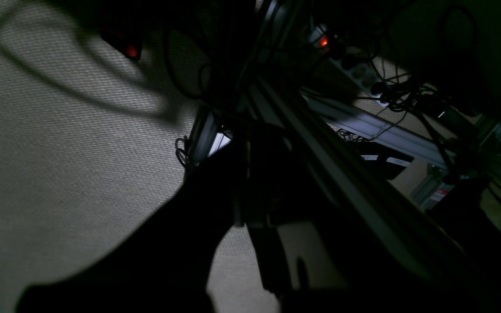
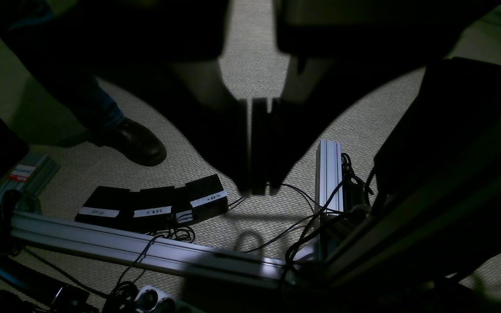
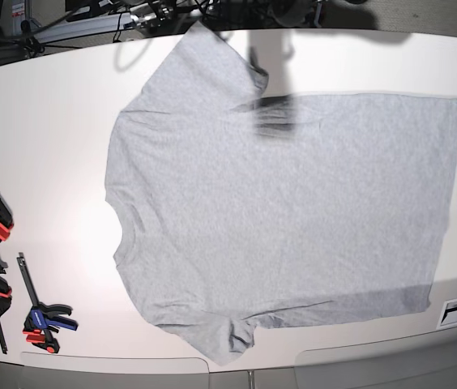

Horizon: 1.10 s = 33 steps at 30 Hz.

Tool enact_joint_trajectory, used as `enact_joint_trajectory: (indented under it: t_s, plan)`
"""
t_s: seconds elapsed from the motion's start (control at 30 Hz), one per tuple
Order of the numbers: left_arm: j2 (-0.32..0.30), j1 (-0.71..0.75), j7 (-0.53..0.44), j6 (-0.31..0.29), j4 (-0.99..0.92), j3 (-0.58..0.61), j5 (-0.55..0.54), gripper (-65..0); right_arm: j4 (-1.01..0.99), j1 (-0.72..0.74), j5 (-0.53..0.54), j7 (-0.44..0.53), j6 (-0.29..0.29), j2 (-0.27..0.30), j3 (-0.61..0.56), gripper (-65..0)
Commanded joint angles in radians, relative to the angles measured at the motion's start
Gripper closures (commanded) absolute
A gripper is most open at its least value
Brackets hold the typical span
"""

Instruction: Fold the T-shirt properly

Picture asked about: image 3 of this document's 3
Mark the grey T-shirt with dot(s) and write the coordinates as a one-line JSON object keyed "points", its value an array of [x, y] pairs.
{"points": [[241, 211]]}

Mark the aluminium frame rail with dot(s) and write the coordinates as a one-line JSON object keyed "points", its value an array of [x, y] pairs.
{"points": [[93, 26]]}

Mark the blue bar clamp on table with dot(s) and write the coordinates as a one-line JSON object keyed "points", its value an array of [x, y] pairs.
{"points": [[43, 321]]}

